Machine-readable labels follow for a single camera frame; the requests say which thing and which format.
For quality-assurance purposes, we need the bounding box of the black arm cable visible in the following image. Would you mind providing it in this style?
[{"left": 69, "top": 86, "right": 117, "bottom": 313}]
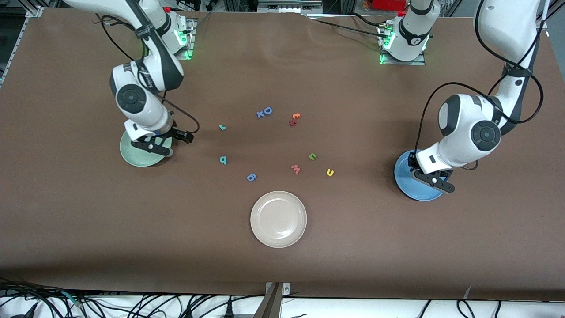
[
  {"left": 98, "top": 13, "right": 200, "bottom": 134},
  {"left": 415, "top": 0, "right": 544, "bottom": 170}
]

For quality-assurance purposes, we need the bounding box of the beige plastic plate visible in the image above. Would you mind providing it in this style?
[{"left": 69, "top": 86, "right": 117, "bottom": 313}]
[{"left": 250, "top": 190, "right": 308, "bottom": 249}]

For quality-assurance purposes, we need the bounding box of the teal tipped cable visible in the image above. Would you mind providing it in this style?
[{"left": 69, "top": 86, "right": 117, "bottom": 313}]
[{"left": 61, "top": 291, "right": 83, "bottom": 308}]

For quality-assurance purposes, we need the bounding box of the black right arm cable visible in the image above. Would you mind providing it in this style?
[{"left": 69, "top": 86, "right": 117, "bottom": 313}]
[{"left": 98, "top": 13, "right": 200, "bottom": 134}]

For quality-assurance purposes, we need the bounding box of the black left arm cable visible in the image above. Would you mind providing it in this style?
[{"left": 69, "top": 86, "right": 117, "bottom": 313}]
[{"left": 415, "top": 0, "right": 544, "bottom": 170}]

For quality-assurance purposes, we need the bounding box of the grey power strip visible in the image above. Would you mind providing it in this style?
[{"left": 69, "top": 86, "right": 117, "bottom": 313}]
[{"left": 258, "top": 0, "right": 323, "bottom": 14}]

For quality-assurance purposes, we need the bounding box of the brown table cover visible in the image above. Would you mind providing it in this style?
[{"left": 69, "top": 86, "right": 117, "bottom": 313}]
[{"left": 0, "top": 8, "right": 565, "bottom": 302}]

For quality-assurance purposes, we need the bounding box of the green plastic plate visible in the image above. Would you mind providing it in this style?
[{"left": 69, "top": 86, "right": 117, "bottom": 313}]
[{"left": 120, "top": 130, "right": 173, "bottom": 167}]

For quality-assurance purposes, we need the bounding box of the small metal bracket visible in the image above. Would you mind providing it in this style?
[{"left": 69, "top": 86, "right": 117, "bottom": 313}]
[{"left": 265, "top": 282, "right": 291, "bottom": 297}]

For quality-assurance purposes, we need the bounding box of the blue plastic plate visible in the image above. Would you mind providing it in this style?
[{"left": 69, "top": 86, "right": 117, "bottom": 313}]
[{"left": 394, "top": 150, "right": 448, "bottom": 202}]

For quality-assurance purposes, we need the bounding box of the aluminium profile post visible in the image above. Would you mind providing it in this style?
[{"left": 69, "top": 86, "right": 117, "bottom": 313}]
[{"left": 253, "top": 282, "right": 284, "bottom": 318}]

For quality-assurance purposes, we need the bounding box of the aluminium corner extrusion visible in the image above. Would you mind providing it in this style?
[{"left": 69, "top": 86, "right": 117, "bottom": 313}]
[{"left": 532, "top": 0, "right": 565, "bottom": 30}]

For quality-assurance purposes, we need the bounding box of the red box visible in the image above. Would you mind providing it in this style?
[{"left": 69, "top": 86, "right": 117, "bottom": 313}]
[{"left": 372, "top": 0, "right": 409, "bottom": 11}]

